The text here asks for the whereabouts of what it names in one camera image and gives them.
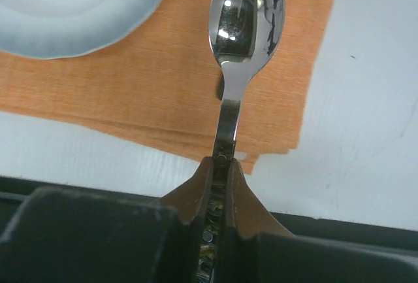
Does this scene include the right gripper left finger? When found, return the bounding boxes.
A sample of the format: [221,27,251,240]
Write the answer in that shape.
[1,157,214,282]

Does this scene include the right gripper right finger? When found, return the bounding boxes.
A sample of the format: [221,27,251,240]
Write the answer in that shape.
[215,160,417,282]

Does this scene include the orange cloth napkin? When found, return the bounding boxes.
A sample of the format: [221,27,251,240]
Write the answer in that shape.
[1,0,334,173]

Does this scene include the white blue-rimmed plate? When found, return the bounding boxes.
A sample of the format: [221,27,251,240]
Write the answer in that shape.
[1,0,162,59]

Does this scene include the silver spoon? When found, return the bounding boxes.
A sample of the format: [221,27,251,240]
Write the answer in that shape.
[195,0,285,282]

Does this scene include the gold-tipped knife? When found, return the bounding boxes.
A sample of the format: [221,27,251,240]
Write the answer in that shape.
[216,79,224,101]

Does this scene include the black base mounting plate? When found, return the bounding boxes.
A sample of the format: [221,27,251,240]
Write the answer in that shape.
[1,176,417,254]

